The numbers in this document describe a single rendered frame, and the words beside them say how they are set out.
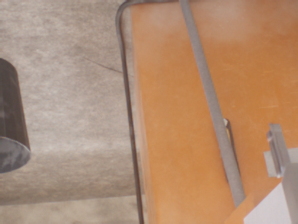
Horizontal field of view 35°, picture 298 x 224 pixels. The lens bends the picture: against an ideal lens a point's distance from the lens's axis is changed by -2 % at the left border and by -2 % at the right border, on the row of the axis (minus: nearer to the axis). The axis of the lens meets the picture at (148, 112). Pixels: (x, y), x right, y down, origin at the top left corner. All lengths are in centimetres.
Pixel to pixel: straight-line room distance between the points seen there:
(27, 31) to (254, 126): 65
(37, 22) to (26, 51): 14
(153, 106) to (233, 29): 30
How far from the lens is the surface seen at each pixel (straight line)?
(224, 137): 91
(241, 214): 79
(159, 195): 104
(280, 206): 57
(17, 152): 153
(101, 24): 134
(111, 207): 283
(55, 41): 140
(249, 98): 115
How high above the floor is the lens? 79
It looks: 26 degrees down
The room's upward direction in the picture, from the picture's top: 173 degrees clockwise
